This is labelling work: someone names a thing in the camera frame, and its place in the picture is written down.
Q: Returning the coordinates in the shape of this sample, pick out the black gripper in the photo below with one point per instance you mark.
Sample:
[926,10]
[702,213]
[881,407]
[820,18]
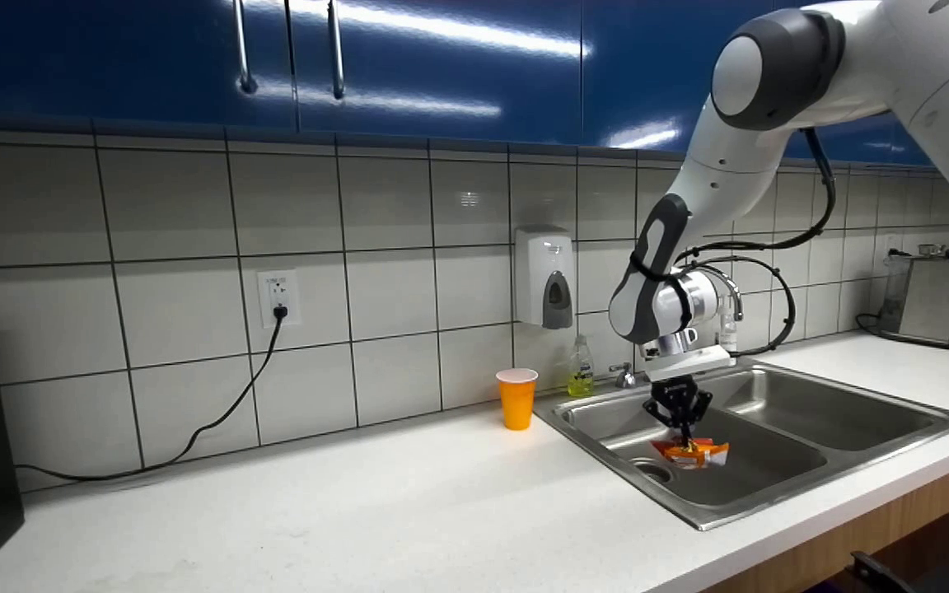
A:
[681,407]

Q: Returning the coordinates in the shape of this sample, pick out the orange Cheetos snack packet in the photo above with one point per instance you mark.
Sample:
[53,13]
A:
[695,452]

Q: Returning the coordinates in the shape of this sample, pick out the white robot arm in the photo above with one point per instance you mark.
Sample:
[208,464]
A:
[781,76]

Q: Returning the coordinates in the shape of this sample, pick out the stainless steel double sink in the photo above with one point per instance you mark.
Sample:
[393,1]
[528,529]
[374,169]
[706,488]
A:
[785,433]

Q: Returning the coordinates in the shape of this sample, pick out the green dish soap bottle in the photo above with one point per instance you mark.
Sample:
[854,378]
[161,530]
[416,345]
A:
[582,379]

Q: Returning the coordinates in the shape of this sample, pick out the orange plastic cup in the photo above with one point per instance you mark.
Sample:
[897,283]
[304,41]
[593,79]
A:
[514,391]

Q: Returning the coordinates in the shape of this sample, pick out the black chair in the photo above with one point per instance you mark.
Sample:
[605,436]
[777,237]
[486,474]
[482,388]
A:
[870,573]

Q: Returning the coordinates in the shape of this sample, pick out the silver coffee machine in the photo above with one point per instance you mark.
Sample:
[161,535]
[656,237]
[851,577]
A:
[917,296]

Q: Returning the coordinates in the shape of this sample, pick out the blue upper cabinets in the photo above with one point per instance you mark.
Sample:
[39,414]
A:
[536,72]

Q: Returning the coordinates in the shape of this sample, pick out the white wall soap dispenser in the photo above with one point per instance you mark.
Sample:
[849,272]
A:
[544,279]

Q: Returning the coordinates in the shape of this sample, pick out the white wall power outlet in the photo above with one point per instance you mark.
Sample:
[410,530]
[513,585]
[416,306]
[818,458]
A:
[282,296]

